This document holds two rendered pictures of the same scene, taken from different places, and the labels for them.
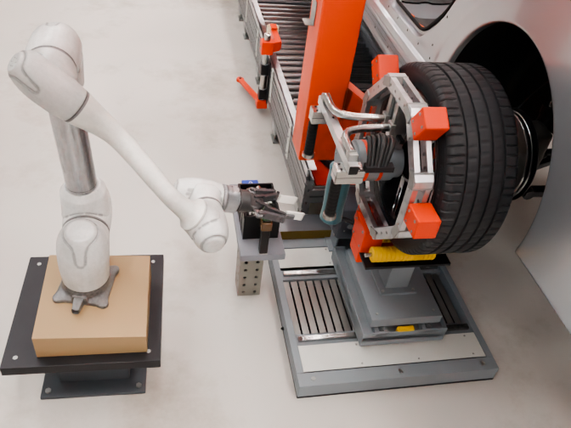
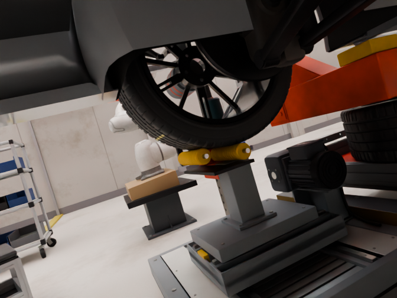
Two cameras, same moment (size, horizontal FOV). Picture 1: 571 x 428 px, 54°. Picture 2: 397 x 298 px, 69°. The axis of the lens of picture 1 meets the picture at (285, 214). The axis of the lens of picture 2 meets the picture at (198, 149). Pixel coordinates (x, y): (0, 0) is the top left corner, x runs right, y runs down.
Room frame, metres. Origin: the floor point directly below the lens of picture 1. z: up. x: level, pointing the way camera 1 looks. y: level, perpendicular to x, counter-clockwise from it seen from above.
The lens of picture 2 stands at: (1.49, -1.57, 0.58)
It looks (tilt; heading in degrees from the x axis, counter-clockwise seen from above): 2 degrees down; 86
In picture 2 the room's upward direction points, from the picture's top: 17 degrees counter-clockwise
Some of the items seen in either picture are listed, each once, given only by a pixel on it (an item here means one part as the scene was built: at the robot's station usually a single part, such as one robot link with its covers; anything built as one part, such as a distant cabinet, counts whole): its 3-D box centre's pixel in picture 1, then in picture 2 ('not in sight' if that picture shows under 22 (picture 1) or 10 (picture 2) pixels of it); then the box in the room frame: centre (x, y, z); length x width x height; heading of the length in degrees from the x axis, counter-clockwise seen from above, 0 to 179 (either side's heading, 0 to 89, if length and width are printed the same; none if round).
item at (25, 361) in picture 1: (95, 330); (162, 207); (1.26, 0.64, 0.15); 0.50 x 0.50 x 0.30; 13
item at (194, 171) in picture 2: (402, 252); (214, 167); (1.61, -0.47, 0.45); 0.34 x 0.16 x 0.01; 105
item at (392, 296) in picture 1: (398, 264); (241, 195); (1.68, -0.49, 0.32); 0.40 x 0.30 x 0.28; 15
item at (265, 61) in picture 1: (264, 72); not in sight; (3.24, 0.26, 0.30); 0.09 x 0.05 x 0.50; 15
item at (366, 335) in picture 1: (385, 290); (261, 239); (1.71, -0.48, 0.13); 0.50 x 0.36 x 0.10; 15
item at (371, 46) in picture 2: not in sight; (367, 51); (2.26, -0.57, 0.70); 0.14 x 0.14 x 0.05; 15
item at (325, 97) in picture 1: (356, 98); not in sight; (1.70, -0.18, 1.03); 0.19 x 0.18 x 0.11; 105
